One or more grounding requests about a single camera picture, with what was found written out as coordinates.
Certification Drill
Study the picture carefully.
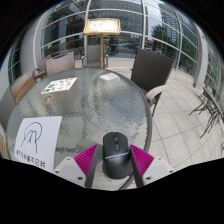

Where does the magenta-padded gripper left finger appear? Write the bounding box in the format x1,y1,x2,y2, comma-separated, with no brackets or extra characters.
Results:
53,143,100,188

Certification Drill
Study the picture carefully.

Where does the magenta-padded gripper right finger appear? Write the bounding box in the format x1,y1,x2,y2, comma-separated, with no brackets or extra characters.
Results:
129,143,175,188

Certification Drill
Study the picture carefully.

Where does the black computer mouse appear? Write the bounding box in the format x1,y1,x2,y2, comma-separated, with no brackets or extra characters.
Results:
102,131,133,180

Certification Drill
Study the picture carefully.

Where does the white mouse pad with drawing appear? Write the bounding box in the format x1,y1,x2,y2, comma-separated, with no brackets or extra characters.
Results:
13,115,63,173

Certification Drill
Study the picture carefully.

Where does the colourful printed menu card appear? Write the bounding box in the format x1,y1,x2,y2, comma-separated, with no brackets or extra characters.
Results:
40,77,78,95

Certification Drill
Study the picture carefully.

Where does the dark metal folding table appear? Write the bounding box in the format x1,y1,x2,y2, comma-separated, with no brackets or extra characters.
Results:
189,84,224,139

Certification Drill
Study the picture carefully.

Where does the gold framed menu stand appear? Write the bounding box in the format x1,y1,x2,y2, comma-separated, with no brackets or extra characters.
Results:
82,18,122,69

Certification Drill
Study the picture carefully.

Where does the brass table hole ring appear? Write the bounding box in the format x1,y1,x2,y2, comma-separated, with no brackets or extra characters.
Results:
41,95,54,105

